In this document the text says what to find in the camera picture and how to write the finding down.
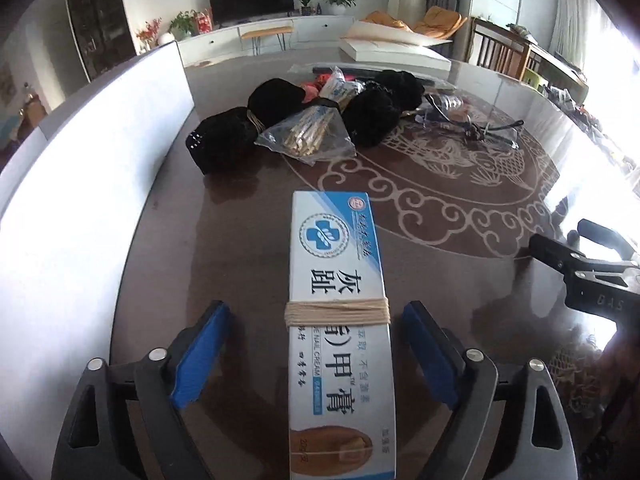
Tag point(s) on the white flat box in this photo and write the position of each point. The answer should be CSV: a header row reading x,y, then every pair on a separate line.
x,y
368,51

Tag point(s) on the wooden chair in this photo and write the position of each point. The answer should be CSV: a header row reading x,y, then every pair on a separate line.
x,y
497,49

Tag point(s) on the clear bag of sticks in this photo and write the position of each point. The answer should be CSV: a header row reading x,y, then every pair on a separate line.
x,y
317,134

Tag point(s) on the red flower vase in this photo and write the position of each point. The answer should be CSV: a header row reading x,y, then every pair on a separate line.
x,y
148,34

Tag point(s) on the white blue nail cream box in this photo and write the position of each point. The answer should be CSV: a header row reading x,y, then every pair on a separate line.
x,y
341,398

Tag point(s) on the red cloth item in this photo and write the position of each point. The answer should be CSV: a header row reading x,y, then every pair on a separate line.
x,y
320,82

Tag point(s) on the orange lounge chair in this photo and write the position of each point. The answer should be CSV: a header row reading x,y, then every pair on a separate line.
x,y
437,22

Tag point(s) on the dark bookshelf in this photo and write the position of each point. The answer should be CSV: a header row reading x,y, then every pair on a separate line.
x,y
101,33

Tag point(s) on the white tv cabinet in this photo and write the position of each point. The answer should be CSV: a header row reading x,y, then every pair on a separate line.
x,y
223,44

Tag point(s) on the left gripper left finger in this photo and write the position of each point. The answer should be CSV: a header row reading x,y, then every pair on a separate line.
x,y
97,441

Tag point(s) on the clear safety glasses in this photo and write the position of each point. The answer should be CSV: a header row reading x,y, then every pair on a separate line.
x,y
447,111

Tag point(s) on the white cardboard storage box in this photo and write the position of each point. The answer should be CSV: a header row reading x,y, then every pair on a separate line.
x,y
66,231

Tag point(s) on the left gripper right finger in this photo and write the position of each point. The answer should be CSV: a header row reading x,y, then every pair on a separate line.
x,y
533,440

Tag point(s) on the small wooden bench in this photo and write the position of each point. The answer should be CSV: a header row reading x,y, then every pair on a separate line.
x,y
258,36

